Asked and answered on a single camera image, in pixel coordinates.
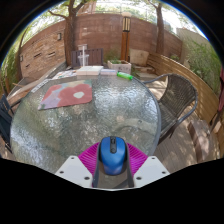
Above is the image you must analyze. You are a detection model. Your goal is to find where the closed light notebook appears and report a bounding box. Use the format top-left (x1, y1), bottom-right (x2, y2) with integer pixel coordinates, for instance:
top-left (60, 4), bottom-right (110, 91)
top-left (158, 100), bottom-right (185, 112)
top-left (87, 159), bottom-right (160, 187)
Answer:
top-left (99, 68), bottom-right (118, 76)

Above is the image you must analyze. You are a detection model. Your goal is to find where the dark wooden slatted chair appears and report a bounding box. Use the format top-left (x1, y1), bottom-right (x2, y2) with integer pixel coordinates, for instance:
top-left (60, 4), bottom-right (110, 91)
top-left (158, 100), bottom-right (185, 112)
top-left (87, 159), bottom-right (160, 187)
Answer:
top-left (70, 48), bottom-right (104, 69)

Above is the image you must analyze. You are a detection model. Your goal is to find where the clear plastic cup with straw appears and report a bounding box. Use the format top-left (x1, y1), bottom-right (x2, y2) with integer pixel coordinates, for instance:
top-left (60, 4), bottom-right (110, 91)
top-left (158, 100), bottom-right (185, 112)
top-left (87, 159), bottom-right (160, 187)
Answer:
top-left (77, 44), bottom-right (90, 67)

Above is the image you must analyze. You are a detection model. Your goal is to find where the blue computer mouse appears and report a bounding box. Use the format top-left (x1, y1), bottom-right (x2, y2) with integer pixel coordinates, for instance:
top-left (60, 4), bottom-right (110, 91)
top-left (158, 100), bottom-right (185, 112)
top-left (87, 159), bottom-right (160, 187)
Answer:
top-left (99, 135), bottom-right (128, 176)

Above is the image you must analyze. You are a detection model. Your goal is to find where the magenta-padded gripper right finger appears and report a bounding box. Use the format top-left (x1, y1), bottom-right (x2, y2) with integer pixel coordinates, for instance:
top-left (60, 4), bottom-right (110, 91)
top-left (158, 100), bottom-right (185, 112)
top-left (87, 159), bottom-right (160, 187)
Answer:
top-left (125, 142), bottom-right (170, 188)

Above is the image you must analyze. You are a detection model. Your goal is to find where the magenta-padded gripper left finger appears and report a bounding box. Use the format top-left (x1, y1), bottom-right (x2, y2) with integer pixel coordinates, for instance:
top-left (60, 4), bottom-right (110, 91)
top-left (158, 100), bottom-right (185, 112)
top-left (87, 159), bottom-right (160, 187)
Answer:
top-left (54, 141), bottom-right (102, 189)

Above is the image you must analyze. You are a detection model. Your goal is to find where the beige stone slab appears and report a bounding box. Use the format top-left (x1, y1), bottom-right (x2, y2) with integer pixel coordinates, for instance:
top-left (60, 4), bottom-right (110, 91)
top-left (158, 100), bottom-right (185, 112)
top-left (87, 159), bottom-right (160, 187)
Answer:
top-left (129, 48), bottom-right (150, 67)

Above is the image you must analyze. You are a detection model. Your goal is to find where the white licence plate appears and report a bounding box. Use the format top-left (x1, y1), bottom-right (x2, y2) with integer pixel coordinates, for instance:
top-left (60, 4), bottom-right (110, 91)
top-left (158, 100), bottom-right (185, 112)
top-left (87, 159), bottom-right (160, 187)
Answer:
top-left (31, 78), bottom-right (53, 93)

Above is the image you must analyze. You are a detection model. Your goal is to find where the wooden garden lamp post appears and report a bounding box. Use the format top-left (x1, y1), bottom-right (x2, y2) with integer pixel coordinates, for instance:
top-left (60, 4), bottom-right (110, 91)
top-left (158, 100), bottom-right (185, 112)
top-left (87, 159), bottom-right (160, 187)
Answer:
top-left (120, 12), bottom-right (132, 62)

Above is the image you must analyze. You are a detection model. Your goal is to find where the thick forked tree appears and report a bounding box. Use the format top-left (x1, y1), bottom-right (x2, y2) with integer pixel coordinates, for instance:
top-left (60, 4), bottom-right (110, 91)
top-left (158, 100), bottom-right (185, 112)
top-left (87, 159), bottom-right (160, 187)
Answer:
top-left (48, 0), bottom-right (88, 66)

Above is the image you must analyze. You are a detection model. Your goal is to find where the red floral mouse pad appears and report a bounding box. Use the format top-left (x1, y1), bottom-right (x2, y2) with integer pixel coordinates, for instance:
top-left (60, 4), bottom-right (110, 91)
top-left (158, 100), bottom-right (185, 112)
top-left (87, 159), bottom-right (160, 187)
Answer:
top-left (37, 79), bottom-right (94, 111)

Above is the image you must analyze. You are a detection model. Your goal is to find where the raised stone planter bed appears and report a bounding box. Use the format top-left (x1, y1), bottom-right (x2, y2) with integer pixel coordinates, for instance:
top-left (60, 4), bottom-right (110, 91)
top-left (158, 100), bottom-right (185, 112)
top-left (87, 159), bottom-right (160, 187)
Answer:
top-left (7, 62), bottom-right (68, 101)

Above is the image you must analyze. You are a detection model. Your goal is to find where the wooden slat fence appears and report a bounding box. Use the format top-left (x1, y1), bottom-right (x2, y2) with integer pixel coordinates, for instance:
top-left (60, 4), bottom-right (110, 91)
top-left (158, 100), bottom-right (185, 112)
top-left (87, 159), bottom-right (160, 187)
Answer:
top-left (146, 53), bottom-right (224, 158)

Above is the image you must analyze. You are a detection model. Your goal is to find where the brown wicker armchair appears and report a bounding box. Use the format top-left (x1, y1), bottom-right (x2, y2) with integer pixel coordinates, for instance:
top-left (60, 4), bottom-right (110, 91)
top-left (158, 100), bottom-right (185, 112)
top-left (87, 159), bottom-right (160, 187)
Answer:
top-left (143, 73), bottom-right (199, 145)

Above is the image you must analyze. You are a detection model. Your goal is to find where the slim straight tree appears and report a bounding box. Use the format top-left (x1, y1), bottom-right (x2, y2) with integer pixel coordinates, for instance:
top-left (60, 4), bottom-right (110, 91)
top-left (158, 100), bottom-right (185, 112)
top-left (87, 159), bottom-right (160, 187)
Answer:
top-left (146, 0), bottom-right (166, 56)

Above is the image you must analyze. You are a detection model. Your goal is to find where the open white book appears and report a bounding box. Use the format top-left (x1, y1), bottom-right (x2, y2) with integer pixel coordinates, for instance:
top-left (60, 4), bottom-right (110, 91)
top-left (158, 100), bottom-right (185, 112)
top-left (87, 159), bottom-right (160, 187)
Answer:
top-left (75, 65), bottom-right (104, 76)

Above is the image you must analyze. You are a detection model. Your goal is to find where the small green box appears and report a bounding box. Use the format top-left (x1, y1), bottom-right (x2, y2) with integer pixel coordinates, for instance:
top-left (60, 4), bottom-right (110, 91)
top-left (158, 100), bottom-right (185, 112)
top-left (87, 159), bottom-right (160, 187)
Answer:
top-left (116, 71), bottom-right (134, 81)

